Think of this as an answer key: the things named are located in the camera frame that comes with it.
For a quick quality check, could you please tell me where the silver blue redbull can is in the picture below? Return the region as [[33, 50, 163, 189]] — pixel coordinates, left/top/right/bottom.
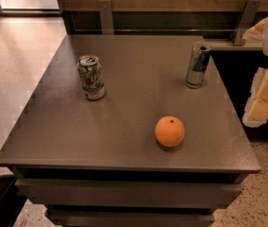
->
[[186, 41, 212, 89]]

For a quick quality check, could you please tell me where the white green 7up can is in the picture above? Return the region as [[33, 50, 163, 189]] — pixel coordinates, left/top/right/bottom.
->
[[77, 54, 106, 100]]

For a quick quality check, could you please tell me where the orange fruit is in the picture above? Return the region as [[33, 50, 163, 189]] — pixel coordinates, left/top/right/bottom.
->
[[154, 116, 186, 148]]

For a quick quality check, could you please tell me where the right metal wall bracket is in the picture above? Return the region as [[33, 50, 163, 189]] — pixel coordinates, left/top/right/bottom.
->
[[231, 0, 261, 46]]

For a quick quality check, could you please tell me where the metal wall bracket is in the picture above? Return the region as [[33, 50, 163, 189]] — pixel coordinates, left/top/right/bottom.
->
[[98, 0, 114, 35], [231, 0, 261, 46]]

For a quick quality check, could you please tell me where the left metal wall bracket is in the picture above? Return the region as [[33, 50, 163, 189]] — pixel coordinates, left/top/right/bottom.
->
[[98, 0, 114, 35]]

